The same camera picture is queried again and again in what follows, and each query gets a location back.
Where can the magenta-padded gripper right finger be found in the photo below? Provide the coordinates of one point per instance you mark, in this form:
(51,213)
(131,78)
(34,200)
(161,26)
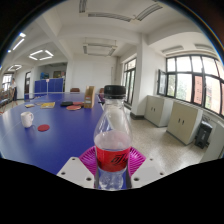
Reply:
(148,171)

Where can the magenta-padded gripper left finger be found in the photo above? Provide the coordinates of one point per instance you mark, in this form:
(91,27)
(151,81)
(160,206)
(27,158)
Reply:
(75,171)

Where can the clear red-label drink bottle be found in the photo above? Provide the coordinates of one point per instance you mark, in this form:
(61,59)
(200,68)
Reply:
(112,156)

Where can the flat round red coaster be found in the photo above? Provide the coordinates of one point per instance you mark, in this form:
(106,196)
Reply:
(43,128)

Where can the large white two-door cabinet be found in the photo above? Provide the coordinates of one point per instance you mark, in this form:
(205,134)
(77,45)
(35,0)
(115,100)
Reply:
(183,122)

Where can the small white two-door cabinet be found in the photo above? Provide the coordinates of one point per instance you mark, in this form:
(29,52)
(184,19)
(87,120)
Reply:
(155,110)

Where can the red table tennis paddle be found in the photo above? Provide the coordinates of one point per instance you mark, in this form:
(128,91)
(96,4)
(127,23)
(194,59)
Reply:
(73,107)
(78,103)

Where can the black waste bin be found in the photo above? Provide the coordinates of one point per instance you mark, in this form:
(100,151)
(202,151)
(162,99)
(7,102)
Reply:
(203,134)

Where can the black table tennis paddle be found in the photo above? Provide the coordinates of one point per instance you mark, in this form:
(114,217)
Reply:
(66,103)

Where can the white mug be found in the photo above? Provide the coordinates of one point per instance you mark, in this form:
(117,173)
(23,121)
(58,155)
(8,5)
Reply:
(26,119)

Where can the yellow book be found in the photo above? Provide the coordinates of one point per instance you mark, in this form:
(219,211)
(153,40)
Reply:
(48,105)

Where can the brown cardboard box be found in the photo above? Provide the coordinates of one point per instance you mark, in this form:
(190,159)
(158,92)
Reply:
(89,97)

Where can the small grey book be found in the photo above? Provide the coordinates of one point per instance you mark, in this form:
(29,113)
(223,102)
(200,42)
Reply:
(39,103)

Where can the small yellowish book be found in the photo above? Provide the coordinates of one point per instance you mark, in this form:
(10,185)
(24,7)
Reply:
(29,105)

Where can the brown chair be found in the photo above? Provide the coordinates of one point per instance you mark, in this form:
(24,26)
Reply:
(75,90)

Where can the folded blue table tennis table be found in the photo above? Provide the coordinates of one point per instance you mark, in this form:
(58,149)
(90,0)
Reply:
(53,85)

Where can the tall black-framed window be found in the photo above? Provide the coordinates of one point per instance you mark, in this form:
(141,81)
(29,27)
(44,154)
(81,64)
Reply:
(130,83)

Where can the large black-framed window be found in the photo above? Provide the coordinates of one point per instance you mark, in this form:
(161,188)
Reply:
(184,81)

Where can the person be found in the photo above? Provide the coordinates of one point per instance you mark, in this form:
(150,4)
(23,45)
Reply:
(14,88)

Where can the ceiling light group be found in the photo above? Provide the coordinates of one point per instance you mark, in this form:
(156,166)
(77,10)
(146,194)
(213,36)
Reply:
(40,55)

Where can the ceiling air conditioner unit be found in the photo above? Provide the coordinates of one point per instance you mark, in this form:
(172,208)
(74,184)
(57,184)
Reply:
(99,49)

